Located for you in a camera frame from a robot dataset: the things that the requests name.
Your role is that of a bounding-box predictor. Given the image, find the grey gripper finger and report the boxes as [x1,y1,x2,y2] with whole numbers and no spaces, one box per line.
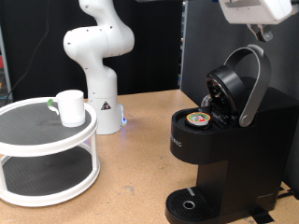
[248,23,264,40]
[261,24,275,43]

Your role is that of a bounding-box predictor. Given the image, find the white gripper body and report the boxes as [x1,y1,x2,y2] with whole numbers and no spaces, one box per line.
[219,0,293,25]

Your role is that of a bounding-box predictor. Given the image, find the green lid coffee pod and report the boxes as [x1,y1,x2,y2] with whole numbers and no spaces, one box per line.
[186,111,212,127]

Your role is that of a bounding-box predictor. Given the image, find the black Keurig coffee machine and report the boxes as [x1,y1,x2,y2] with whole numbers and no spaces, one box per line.
[164,43,299,224]

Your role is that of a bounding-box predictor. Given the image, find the white mug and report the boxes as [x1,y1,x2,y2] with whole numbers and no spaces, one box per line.
[47,89,87,128]

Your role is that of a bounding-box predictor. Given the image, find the grey partition panel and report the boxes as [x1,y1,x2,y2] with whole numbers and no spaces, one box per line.
[179,0,299,200]

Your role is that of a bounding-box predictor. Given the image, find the black curtain backdrop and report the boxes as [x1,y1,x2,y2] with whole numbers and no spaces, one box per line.
[0,0,183,101]

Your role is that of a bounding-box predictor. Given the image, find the black tape strip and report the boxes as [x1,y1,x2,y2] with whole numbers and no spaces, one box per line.
[249,208,275,223]

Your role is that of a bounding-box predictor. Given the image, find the black drip tray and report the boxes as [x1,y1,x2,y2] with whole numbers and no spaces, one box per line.
[164,186,219,224]

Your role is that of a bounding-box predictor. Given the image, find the white two-tier turntable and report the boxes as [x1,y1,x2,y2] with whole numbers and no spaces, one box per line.
[0,96,101,208]

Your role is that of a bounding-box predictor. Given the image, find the black machine power cable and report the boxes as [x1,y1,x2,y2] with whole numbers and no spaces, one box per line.
[277,188,295,200]

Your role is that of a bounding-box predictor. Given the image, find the thin black hanging cable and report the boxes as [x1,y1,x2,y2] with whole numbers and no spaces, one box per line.
[5,0,50,101]

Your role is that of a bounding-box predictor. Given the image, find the grey metal rack post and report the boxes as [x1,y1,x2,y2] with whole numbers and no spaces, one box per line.
[0,26,13,101]

